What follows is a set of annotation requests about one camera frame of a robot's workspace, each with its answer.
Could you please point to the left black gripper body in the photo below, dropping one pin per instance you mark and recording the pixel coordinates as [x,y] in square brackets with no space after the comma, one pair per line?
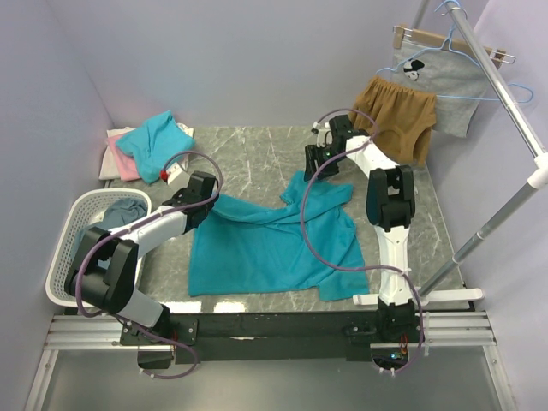
[207,207]

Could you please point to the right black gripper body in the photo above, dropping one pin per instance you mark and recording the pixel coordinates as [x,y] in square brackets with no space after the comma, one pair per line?
[317,154]

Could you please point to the teal t shirt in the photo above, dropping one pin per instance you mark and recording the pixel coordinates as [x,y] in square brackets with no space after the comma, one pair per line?
[310,243]

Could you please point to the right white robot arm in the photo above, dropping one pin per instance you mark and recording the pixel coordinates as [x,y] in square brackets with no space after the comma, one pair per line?
[390,208]

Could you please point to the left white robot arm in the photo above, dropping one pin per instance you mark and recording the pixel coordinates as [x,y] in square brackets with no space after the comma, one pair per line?
[105,263]

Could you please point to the brown shorts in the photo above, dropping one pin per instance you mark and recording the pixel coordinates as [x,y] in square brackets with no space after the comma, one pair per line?
[403,117]

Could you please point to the folded cyan t shirt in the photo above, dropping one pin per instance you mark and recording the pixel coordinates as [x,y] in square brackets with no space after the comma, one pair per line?
[153,143]

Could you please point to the folded pink t shirt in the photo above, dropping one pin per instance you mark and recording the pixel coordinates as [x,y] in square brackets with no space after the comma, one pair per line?
[125,164]

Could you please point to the grey-blue t shirt in basket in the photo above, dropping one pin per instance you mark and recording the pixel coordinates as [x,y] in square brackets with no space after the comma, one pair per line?
[120,213]

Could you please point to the folded white t shirt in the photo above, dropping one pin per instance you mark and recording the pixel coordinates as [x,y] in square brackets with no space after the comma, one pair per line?
[108,170]

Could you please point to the white laundry basket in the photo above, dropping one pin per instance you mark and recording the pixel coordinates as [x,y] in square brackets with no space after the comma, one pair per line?
[87,209]

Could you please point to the grey panda cloth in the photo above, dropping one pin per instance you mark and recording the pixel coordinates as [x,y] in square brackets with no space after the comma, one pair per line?
[458,83]

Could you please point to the wooden clip hanger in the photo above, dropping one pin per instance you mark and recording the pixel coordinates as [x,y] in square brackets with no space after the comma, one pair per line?
[438,41]

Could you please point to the metal clothes rack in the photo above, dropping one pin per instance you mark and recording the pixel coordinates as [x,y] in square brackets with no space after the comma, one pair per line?
[505,103]

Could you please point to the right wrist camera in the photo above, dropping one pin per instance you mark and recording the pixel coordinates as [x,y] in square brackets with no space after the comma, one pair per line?
[323,134]

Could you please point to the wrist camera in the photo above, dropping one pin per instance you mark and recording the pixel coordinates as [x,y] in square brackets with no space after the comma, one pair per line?
[323,134]
[175,177]

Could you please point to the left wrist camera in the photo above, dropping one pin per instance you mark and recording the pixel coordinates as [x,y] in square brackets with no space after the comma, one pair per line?
[175,177]

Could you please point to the light blue wire hanger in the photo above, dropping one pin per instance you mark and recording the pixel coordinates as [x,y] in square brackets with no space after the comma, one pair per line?
[416,25]

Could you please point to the aluminium rail frame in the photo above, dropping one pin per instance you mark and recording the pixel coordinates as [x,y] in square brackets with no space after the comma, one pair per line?
[442,330]

